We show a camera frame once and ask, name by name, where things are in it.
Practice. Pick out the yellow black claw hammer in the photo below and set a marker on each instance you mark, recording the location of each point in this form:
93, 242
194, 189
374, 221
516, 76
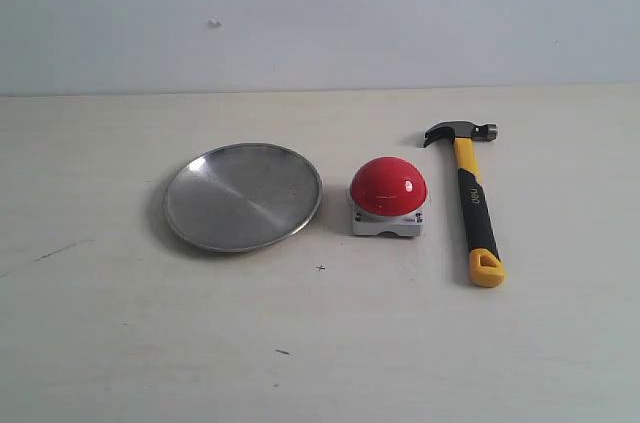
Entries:
485, 267

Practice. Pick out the red dome push button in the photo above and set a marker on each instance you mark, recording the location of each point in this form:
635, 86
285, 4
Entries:
387, 196

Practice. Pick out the round steel plate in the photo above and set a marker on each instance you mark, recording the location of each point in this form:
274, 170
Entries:
242, 197

